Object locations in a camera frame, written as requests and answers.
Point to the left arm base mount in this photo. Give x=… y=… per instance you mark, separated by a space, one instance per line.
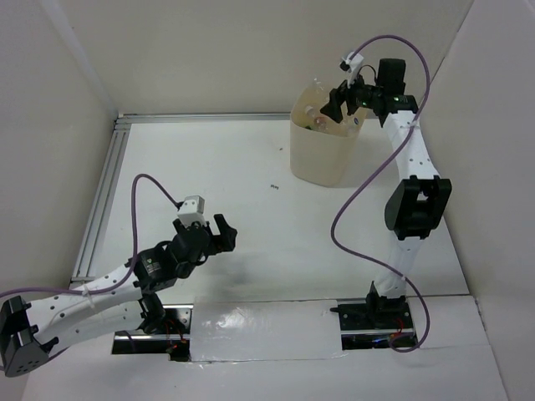
x=171 y=339

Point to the back aluminium rail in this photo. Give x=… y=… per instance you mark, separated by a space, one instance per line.
x=175 y=118

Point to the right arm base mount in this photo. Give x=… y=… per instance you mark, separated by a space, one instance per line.
x=375 y=323

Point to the left aluminium rail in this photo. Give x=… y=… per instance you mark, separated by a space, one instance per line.
x=85 y=267

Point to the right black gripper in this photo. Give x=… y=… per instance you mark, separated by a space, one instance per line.
x=338 y=96

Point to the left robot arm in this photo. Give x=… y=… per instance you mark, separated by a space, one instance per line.
x=33 y=333

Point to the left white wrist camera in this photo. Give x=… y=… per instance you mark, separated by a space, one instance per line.
x=191 y=211

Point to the red cap sauce bottle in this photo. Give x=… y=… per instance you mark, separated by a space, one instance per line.
x=321 y=124

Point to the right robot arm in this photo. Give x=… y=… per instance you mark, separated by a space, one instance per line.
x=418 y=202

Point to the clear bottle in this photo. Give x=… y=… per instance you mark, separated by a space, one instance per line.
x=351 y=126
x=312 y=114
x=319 y=96

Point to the aluminium rail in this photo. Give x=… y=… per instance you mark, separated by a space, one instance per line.
x=175 y=118
x=85 y=267

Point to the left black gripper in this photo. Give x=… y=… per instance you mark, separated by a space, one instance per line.
x=226 y=242

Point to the beige plastic bin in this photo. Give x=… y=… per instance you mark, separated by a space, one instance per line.
x=316 y=157

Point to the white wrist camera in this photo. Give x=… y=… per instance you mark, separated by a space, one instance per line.
x=191 y=211
x=351 y=64

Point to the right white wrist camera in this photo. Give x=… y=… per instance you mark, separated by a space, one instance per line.
x=351 y=64

